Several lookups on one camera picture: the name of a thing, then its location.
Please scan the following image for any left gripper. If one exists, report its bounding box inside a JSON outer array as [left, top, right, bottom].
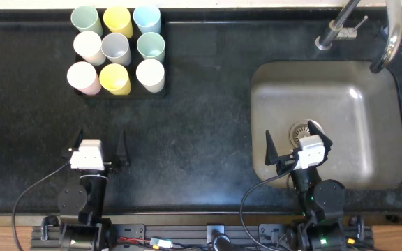
[[68, 128, 131, 174]]

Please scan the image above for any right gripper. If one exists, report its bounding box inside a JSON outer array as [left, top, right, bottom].
[[265, 120, 334, 176]]

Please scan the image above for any yellow cup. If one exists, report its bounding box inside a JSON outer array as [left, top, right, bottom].
[[103, 6, 134, 39], [98, 63, 133, 96]]

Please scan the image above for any black tray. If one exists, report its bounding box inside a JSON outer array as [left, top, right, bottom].
[[72, 6, 169, 99]]

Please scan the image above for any steel sink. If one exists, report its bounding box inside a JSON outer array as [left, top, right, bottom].
[[250, 61, 402, 191]]

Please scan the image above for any pink cup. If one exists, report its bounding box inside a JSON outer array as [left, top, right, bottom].
[[66, 61, 103, 96]]

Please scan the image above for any white cup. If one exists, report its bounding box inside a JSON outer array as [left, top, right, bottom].
[[135, 58, 166, 94], [73, 30, 107, 67]]

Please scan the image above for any grey cup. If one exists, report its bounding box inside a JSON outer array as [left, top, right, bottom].
[[100, 32, 132, 67]]

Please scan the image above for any green cup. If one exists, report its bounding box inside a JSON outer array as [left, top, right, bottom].
[[136, 31, 166, 64], [70, 4, 104, 37]]

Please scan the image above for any blue cup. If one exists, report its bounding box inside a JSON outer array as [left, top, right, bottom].
[[133, 4, 162, 35]]

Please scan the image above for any steel tap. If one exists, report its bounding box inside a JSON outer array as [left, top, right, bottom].
[[314, 0, 402, 75]]

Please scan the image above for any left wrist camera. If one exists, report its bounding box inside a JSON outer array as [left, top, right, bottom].
[[69, 139, 106, 172]]

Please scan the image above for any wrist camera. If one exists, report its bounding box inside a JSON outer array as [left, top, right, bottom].
[[293, 135, 327, 171], [69, 139, 106, 172]]

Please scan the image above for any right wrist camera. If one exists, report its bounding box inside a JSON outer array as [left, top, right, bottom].
[[293, 135, 327, 171]]

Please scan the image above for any black cable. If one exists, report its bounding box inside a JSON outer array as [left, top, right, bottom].
[[11, 162, 71, 251], [239, 167, 299, 251]]

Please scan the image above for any mounting rail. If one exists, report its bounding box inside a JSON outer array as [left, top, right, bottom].
[[29, 222, 375, 251]]

